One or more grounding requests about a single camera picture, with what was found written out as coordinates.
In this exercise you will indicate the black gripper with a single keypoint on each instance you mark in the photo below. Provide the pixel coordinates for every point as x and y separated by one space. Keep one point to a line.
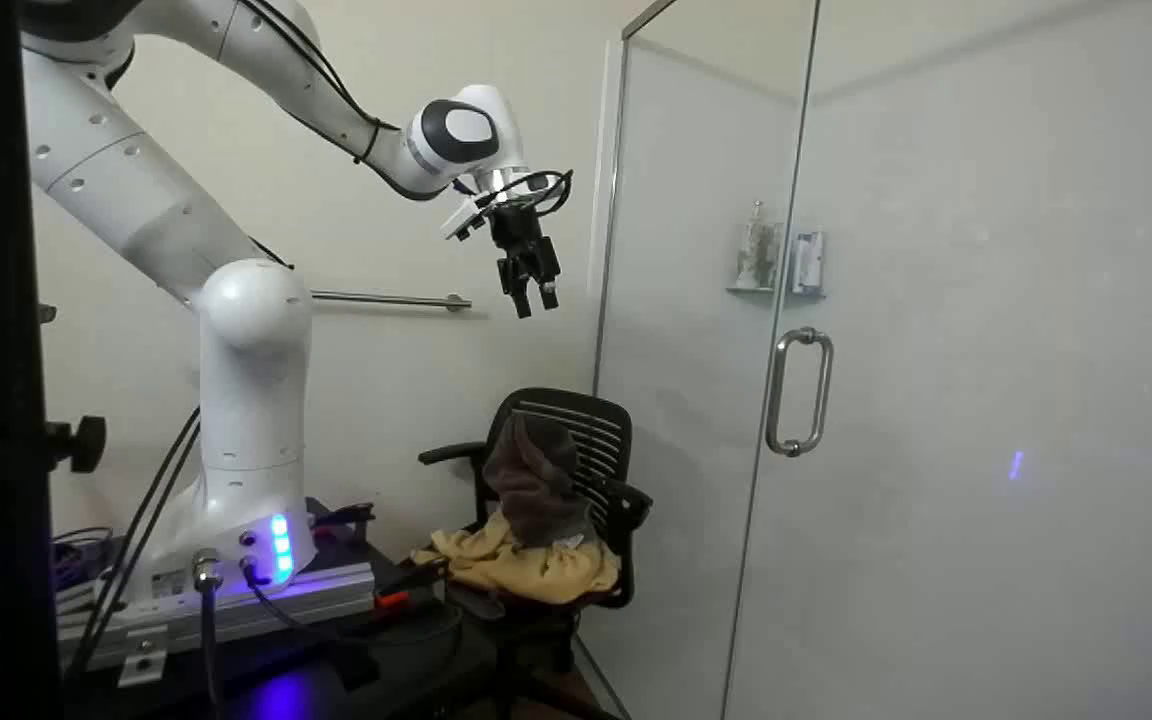
520 233

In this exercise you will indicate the dark brown towel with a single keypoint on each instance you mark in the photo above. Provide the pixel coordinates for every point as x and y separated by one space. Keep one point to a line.
536 483

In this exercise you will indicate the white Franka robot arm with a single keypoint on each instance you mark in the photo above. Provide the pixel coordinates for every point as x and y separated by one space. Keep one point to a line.
248 403

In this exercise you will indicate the black mesh office chair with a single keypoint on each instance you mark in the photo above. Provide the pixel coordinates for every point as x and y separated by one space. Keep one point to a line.
598 435

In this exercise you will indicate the yellow towel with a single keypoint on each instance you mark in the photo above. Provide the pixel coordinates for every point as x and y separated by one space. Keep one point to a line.
536 566

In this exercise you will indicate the fixed glass shower panel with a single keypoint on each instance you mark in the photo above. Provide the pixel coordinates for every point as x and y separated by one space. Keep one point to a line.
699 334

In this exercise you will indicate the shower shelf with bottles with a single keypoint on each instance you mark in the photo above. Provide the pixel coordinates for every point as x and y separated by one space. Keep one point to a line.
760 263

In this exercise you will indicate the orange and black clamp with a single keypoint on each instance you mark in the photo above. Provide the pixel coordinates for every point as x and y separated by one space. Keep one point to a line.
396 598

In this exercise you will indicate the black table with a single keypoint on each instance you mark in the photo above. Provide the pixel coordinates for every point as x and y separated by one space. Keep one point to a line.
376 664

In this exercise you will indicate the frosted glass shower door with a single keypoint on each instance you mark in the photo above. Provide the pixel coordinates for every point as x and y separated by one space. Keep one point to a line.
1002 403

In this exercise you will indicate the metal wall towel bar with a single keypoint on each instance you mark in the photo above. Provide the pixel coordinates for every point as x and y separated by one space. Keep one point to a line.
389 302

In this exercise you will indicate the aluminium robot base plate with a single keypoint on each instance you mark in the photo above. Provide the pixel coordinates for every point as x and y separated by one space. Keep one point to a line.
308 593

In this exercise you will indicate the black camera stand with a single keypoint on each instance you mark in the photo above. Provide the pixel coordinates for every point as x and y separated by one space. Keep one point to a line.
10 403

